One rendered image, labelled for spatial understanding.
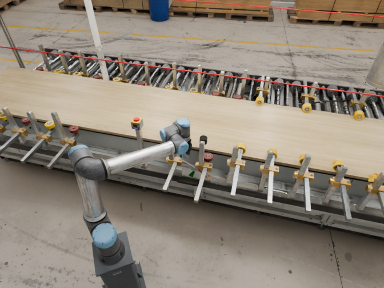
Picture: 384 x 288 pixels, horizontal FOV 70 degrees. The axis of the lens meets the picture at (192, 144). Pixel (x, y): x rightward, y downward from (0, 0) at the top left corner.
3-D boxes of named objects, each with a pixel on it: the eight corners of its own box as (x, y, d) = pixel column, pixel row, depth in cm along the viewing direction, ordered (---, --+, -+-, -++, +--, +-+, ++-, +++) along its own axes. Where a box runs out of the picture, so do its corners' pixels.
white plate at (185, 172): (211, 182, 230) (212, 174, 223) (182, 175, 234) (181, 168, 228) (211, 181, 230) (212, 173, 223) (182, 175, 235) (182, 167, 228)
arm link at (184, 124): (172, 119, 186) (185, 114, 190) (174, 133, 194) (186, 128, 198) (180, 127, 180) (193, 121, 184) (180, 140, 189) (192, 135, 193)
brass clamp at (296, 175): (312, 183, 201) (314, 179, 198) (292, 179, 204) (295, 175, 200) (311, 176, 206) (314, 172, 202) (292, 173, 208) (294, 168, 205)
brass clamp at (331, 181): (348, 190, 197) (351, 186, 194) (328, 186, 199) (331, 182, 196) (347, 183, 201) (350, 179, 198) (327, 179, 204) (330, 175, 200)
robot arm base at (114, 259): (127, 259, 192) (125, 253, 185) (100, 269, 187) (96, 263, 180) (122, 236, 205) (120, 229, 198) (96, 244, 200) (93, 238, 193)
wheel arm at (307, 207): (310, 214, 182) (311, 210, 179) (304, 212, 182) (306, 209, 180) (306, 160, 217) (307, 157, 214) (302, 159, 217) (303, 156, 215)
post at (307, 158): (293, 198, 220) (311, 157, 187) (288, 198, 221) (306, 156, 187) (293, 195, 222) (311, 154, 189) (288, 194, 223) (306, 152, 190)
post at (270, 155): (261, 194, 226) (273, 154, 193) (256, 193, 227) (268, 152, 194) (261, 191, 229) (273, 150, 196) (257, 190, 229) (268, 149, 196)
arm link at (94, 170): (80, 175, 136) (191, 140, 171) (73, 160, 144) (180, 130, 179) (83, 191, 143) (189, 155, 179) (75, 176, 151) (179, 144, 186)
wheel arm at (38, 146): (25, 164, 231) (23, 160, 228) (22, 163, 231) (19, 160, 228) (56, 131, 261) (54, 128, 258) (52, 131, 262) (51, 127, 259)
